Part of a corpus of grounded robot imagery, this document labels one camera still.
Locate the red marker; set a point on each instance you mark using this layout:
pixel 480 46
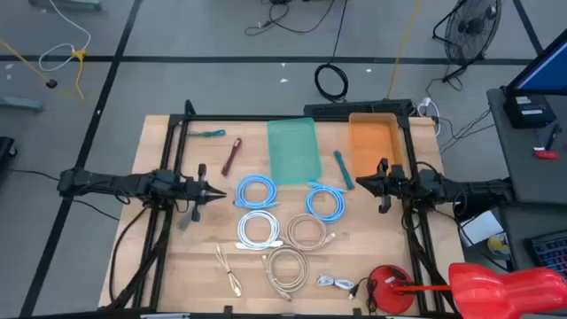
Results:
pixel 547 154

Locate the orange translucent plastic bin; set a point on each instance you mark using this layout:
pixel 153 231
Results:
pixel 372 142

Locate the black computer monitor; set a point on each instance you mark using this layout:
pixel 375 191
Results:
pixel 545 71

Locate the backlit black keyboard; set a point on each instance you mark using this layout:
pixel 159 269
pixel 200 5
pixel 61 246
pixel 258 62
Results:
pixel 551 254

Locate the black aluminium table frame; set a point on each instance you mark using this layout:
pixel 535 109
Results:
pixel 221 118

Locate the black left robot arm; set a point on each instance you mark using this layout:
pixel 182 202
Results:
pixel 111 182

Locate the grey metal floor foot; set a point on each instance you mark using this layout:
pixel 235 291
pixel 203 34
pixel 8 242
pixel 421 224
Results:
pixel 20 104
pixel 66 3

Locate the black floor fan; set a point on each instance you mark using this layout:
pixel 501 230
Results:
pixel 471 26

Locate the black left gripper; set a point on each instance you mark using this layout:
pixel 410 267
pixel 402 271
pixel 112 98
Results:
pixel 195 191

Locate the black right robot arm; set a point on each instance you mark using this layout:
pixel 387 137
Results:
pixel 469 190

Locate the teal tool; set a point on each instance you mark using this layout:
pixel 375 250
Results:
pixel 343 169
pixel 208 133

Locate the black round floor puck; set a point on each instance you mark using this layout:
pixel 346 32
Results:
pixel 52 83

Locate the dark pen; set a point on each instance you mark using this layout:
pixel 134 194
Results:
pixel 552 136

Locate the teal translucent plastic bin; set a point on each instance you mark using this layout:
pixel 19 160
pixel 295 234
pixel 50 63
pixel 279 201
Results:
pixel 292 150

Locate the red desk lamp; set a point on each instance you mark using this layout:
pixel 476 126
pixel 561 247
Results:
pixel 500 292

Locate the black caster base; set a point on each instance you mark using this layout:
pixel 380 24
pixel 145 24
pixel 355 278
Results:
pixel 5 153

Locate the grey desk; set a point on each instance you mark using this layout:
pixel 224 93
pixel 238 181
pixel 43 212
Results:
pixel 518 221
pixel 522 168

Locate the black box with labels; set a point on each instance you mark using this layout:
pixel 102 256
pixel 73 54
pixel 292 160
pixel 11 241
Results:
pixel 529 111

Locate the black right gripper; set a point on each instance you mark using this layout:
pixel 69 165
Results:
pixel 394 184

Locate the yellow and blue disc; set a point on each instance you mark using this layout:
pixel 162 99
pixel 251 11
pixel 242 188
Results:
pixel 499 244

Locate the white power adapter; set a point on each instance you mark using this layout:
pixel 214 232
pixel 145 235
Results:
pixel 426 103

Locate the white paper sheet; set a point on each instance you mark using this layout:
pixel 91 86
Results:
pixel 480 228

